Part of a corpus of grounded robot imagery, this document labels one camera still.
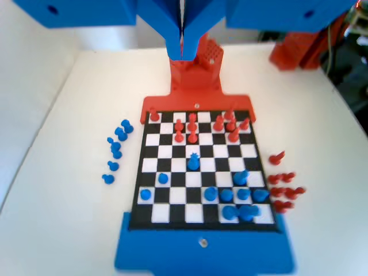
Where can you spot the red pawn chess piece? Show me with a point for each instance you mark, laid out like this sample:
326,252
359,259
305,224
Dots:
192,138
178,125
276,191
273,179
244,124
287,176
179,138

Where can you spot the red robot arm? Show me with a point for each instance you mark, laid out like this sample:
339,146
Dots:
195,80

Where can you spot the blue base plate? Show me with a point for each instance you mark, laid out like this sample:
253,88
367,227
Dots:
172,253

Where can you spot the red rook chess piece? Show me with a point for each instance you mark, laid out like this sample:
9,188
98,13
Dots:
154,115
218,124

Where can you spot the blue knight chess piece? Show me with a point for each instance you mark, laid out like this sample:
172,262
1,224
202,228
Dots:
120,134
126,126

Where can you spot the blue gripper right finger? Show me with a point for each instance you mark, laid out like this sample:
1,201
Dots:
201,17

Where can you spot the red queen chess piece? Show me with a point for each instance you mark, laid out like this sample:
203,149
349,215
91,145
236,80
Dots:
192,123

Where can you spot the blue queen chess piece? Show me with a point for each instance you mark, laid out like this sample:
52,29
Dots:
193,164

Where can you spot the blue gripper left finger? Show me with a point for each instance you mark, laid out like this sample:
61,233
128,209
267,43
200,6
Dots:
164,20

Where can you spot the blue pawn chess piece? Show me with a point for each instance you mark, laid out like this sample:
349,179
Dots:
145,194
107,179
243,194
226,195
117,154
112,165
260,195
163,178

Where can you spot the black and white chessboard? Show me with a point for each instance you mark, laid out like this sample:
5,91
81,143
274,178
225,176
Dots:
201,178

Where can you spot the red king chess piece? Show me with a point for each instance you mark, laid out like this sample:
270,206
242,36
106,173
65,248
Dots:
229,114

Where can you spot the red bishop chess piece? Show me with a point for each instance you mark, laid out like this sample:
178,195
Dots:
291,192
281,206

